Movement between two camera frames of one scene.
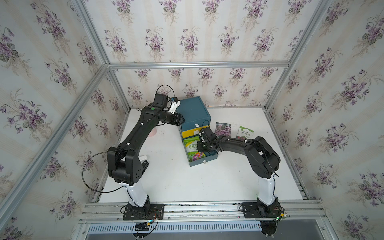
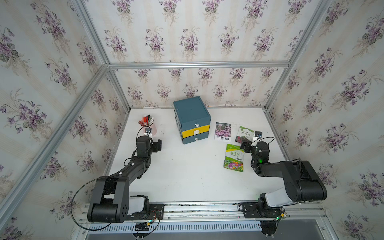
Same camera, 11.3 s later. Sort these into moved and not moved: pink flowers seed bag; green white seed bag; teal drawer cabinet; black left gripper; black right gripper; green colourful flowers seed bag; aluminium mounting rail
Moved: black right gripper; black left gripper; green colourful flowers seed bag
Not moved: teal drawer cabinet; pink flowers seed bag; green white seed bag; aluminium mounting rail
